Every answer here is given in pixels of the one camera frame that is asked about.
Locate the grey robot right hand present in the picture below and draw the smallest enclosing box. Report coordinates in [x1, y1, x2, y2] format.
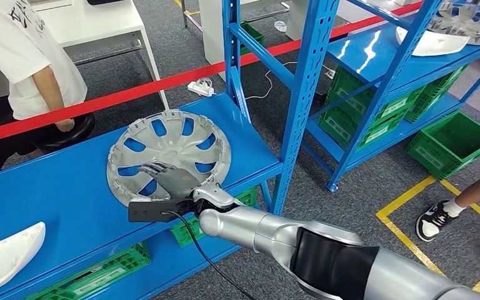
[137, 161, 203, 201]

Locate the grey plastic hubcap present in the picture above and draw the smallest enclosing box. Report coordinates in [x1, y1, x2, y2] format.
[106, 109, 233, 204]
[427, 1, 480, 46]

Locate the white plastic part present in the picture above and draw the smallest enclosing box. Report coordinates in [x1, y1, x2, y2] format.
[0, 222, 47, 298]
[396, 26, 471, 58]

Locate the white power strip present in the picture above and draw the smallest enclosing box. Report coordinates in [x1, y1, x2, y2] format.
[187, 78, 216, 98]

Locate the red barrier band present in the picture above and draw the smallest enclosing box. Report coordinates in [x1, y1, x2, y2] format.
[0, 0, 425, 148]

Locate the white cabinet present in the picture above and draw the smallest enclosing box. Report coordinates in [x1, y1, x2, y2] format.
[198, 0, 291, 81]

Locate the white table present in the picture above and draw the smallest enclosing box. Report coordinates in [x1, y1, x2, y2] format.
[27, 0, 171, 111]

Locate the black and white sneaker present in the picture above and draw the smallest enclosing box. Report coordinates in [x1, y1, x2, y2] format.
[416, 199, 456, 243]

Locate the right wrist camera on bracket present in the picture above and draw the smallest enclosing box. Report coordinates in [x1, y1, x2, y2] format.
[128, 197, 198, 224]

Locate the black camera cable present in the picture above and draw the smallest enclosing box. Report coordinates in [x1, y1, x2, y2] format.
[163, 210, 246, 300]

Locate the white floor cable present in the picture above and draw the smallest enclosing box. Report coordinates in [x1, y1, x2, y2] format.
[244, 61, 336, 101]

